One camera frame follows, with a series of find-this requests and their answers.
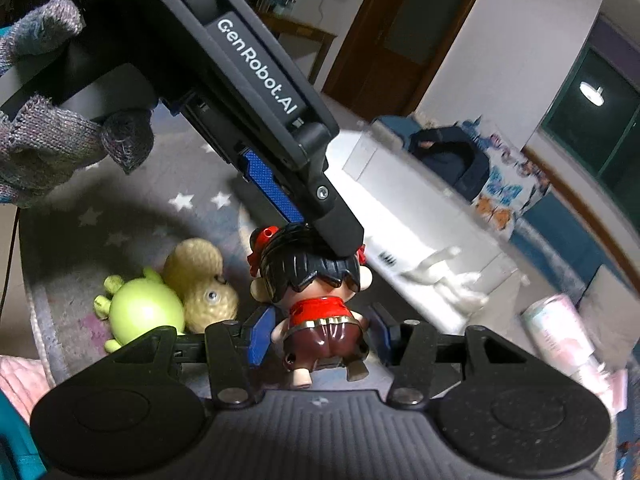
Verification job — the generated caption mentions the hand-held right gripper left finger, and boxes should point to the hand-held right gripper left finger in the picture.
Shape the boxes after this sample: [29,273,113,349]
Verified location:
[112,309,275,409]

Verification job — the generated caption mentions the white figurine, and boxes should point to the white figurine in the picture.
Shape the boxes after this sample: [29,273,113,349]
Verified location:
[399,245,490,319]

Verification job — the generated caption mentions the dark framed window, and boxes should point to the dark framed window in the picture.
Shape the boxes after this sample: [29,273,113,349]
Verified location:
[537,46,640,197]

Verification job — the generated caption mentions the white storage box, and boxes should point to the white storage box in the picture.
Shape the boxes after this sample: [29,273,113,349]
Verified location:
[341,129,522,313]

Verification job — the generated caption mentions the thin black cable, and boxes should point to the thin black cable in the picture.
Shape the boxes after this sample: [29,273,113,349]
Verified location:
[0,204,22,322]

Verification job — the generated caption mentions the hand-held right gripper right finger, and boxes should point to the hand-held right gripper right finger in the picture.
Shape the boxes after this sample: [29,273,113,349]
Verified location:
[369,304,542,409]

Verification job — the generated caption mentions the wooden side table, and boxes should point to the wooden side table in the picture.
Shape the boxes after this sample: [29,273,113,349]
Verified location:
[259,7,339,87]

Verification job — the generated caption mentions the pink blanket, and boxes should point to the pink blanket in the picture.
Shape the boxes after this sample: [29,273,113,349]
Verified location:
[0,354,54,412]

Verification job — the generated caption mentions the brown wooden door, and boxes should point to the brown wooden door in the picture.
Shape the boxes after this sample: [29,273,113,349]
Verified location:
[322,0,501,122]

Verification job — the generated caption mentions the butterfly printed cloth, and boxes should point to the butterfly printed cloth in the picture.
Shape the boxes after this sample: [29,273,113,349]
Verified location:
[462,117,554,244]

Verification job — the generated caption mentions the yellow knitted plush toy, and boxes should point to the yellow knitted plush toy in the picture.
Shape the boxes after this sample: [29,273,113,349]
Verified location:
[162,237,241,334]

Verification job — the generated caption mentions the blue sofa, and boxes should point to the blue sofa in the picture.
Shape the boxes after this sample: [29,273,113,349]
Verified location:
[372,114,632,287]

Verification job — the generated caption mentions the person's left hand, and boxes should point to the person's left hand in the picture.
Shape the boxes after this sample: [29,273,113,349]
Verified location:
[0,0,154,207]

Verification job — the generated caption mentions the dark blue backpack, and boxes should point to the dark blue backpack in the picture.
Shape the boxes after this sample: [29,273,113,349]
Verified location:
[407,126,492,205]

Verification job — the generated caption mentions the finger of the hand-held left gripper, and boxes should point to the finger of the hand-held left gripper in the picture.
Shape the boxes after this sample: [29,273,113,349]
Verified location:
[285,122,366,261]
[239,148,307,226]

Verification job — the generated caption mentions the teal cloth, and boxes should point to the teal cloth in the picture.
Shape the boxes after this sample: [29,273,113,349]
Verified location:
[0,389,47,480]

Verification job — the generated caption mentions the black-haired doll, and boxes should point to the black-haired doll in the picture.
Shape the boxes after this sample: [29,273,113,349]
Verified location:
[247,224,372,392]

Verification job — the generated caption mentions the grey star-printed rug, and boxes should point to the grey star-printed rug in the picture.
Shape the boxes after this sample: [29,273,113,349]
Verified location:
[17,104,351,397]

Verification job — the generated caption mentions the green round toy figure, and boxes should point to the green round toy figure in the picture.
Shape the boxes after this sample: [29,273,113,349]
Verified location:
[94,266,187,354]

